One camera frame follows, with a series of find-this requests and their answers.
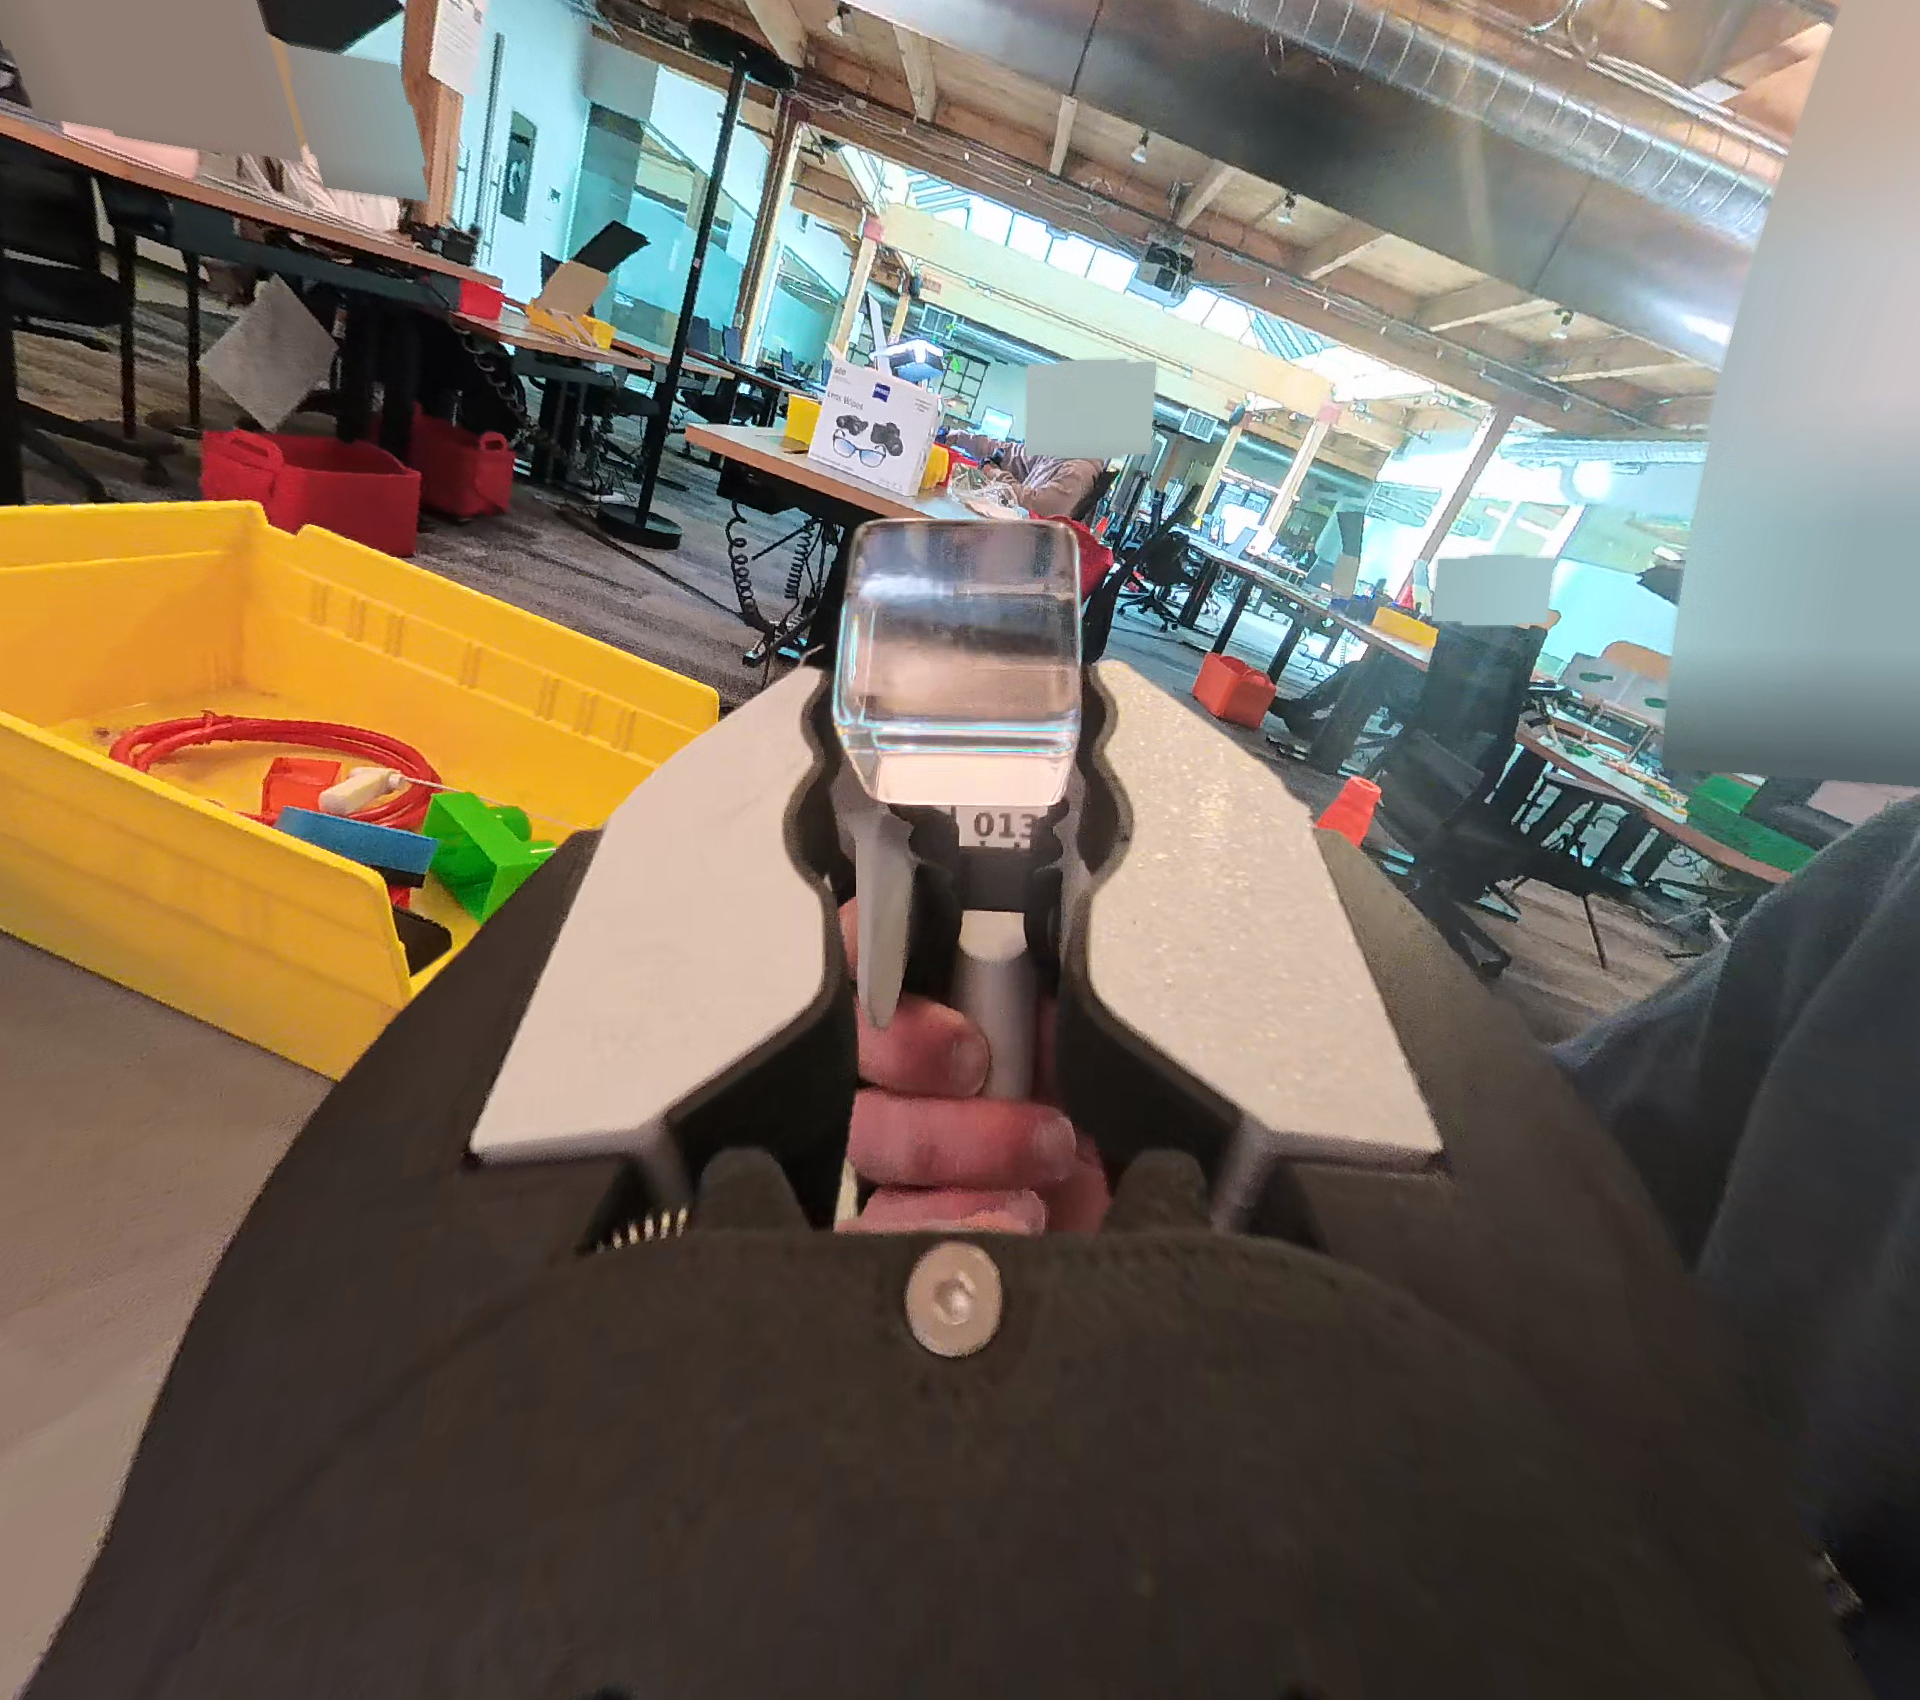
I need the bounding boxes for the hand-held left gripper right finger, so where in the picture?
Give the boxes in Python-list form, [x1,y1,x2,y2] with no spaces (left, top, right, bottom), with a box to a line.
[1050,658,1446,1232]

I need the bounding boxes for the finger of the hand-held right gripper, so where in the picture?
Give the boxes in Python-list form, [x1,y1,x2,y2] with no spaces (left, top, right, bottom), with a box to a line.
[851,788,919,1035]

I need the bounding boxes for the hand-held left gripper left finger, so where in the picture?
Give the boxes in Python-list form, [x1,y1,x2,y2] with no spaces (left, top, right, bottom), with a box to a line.
[467,662,860,1230]

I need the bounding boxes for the clear acrylic cube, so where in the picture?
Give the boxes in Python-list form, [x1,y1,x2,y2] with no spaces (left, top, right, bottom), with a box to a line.
[833,518,1086,810]

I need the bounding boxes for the person's right forearm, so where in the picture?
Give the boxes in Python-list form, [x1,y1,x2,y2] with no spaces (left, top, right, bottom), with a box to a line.
[1552,797,1920,1650]

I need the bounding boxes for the person's right hand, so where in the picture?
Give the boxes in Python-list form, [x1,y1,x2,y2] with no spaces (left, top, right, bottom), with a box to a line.
[846,999,1115,1235]

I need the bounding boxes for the green plastic block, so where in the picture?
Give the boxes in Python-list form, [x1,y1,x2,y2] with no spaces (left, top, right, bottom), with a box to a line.
[419,788,560,923]

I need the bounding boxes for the orange floor bin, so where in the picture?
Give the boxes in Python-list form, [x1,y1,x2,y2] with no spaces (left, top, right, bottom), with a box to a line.
[1191,652,1278,728]

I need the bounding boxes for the blue flat block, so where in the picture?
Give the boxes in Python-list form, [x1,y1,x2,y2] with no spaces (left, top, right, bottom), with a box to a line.
[274,805,440,879]

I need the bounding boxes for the black office chair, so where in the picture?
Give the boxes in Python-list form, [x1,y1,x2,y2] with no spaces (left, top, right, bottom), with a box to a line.
[1371,621,1613,982]
[0,140,174,502]

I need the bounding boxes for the orange red block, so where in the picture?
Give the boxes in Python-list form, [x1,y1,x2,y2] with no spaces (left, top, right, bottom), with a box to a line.
[262,755,377,825]

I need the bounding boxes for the wooden desk with box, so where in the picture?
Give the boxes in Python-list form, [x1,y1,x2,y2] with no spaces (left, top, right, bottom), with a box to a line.
[681,423,1051,668]

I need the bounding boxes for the white box with glasses print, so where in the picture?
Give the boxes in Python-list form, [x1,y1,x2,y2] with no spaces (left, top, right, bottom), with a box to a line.
[806,356,944,498]

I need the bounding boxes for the yellow plastic bin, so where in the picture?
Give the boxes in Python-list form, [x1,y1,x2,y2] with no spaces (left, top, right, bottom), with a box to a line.
[0,501,726,1082]

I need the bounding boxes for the green boards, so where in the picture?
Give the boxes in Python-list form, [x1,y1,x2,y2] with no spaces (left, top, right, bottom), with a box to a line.
[1685,771,1818,879]

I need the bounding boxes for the small red fabric bin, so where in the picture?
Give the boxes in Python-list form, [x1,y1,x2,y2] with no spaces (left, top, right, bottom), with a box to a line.
[407,410,515,520]

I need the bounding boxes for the large red fabric bin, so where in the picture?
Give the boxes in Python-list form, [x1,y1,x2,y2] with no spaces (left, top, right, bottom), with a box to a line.
[197,429,426,560]

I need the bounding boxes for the grey sheet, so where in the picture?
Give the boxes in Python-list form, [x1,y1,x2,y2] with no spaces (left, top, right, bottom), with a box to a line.
[197,275,339,431]

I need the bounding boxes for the long wooden desk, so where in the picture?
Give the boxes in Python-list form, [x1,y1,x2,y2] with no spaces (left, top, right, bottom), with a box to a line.
[0,103,504,502]

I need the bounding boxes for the black coiled cable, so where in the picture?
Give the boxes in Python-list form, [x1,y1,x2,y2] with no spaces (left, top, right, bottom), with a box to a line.
[723,496,823,671]

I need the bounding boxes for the red coiled cable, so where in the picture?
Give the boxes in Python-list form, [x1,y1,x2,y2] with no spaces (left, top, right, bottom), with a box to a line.
[103,711,444,832]

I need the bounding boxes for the large silver spiral duct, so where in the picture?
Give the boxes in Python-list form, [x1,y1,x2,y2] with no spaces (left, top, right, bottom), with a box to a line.
[531,0,1794,249]

